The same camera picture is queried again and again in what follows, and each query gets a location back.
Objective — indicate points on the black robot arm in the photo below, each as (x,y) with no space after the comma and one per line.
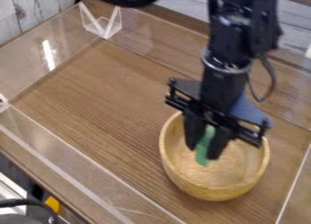
(244,32)

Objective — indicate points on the clear acrylic corner bracket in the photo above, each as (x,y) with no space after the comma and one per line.
(103,27)

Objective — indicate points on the brown wooden bowl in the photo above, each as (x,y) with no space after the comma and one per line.
(227,178)

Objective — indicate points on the yellow black device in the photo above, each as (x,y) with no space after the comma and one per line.
(49,210)

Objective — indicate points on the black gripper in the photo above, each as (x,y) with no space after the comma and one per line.
(213,101)

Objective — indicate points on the green rectangular block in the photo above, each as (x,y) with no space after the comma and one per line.
(203,146)

